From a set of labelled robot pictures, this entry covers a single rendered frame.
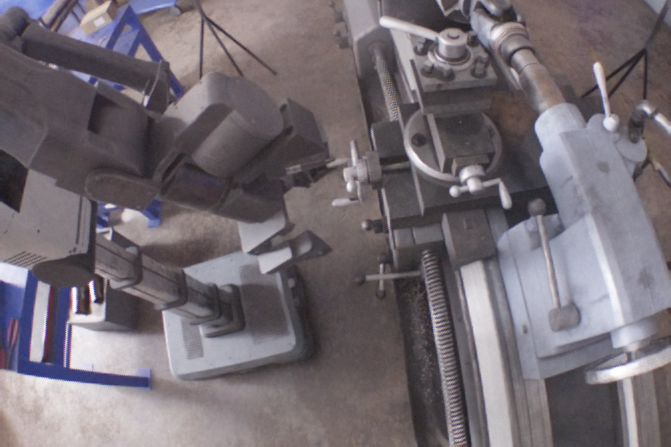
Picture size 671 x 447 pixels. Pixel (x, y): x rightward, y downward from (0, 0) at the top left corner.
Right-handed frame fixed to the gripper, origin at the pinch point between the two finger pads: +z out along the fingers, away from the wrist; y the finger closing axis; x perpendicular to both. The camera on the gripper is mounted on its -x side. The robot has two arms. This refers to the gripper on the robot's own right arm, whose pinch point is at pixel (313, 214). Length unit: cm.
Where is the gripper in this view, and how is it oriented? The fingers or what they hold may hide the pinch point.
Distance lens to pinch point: 43.0
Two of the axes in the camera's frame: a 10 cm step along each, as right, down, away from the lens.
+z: 6.1, 2.4, 7.5
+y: -2.7, -8.3, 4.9
